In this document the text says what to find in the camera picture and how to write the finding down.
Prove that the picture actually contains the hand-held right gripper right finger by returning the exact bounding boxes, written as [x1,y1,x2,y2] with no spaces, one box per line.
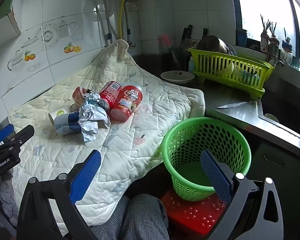
[200,150,285,240]

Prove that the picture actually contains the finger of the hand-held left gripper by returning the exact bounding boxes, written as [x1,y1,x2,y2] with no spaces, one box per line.
[0,124,35,153]
[0,124,15,146]

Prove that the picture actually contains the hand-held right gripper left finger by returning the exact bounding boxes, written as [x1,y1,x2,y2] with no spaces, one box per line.
[17,149,101,240]

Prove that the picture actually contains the white paper cup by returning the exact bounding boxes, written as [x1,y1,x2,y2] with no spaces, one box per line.
[48,108,71,125]

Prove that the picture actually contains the green plastic basket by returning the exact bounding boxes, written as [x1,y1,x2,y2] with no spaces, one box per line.
[161,117,252,202]

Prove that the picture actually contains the silver foil wrapper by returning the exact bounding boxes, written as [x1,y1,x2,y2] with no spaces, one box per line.
[78,92,111,142]

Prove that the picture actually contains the red yellow drink carton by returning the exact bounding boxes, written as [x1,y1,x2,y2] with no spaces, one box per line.
[72,86,90,108]

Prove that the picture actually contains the red cartoon print cup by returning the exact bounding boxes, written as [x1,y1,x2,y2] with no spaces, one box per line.
[110,84,143,123]

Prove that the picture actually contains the red soda can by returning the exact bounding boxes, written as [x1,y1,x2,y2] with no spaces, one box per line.
[99,81,122,112]

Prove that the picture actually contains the person's left forearm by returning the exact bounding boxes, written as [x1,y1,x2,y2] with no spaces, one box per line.
[0,174,19,227]

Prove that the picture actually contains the blue white can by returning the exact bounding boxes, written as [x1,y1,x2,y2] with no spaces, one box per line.
[54,111,84,136]

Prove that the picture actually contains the red plastic stool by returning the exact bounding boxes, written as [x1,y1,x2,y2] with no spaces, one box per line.
[161,187,228,235]

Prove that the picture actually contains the person's grey plaid pants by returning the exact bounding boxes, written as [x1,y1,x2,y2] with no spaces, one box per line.
[90,194,170,240]

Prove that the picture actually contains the steel kitchen knife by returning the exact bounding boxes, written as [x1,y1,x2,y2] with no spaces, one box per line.
[217,101,252,109]

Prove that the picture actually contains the cream quilted blanket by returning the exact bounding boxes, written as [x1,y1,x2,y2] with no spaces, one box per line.
[8,39,206,235]

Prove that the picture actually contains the lime green dish rack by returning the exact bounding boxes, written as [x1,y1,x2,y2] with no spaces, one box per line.
[188,48,275,99]

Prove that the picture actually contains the blue plastic dish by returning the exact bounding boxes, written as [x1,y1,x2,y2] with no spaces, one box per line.
[241,70,260,83]

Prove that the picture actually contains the white ceramic bowl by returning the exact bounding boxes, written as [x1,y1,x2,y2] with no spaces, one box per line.
[161,70,195,85]

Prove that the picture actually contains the white dish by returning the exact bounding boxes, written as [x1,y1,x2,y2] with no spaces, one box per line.
[219,62,234,77]

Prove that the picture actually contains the metal cooking pot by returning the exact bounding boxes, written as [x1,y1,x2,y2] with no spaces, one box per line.
[196,35,238,57]

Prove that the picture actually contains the blue container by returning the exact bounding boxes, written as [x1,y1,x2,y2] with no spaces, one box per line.
[236,27,248,47]

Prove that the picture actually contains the jar with sprouting plant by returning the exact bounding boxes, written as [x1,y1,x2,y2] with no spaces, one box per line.
[280,27,293,65]
[268,22,280,60]
[260,14,270,54]

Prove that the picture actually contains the metal flexible pipe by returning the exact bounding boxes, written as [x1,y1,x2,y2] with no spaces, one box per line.
[123,0,136,48]
[95,0,114,46]

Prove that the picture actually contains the metal cabinet handle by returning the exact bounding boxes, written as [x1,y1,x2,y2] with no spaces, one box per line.
[262,153,285,167]

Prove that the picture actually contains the wall cabinet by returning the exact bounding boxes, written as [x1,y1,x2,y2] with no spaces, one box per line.
[0,0,21,37]

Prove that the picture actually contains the black handled cleaver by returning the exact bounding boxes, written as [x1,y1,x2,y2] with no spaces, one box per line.
[179,25,193,52]

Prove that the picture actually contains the yellow gas hose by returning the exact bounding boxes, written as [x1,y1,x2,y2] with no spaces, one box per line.
[118,0,126,40]

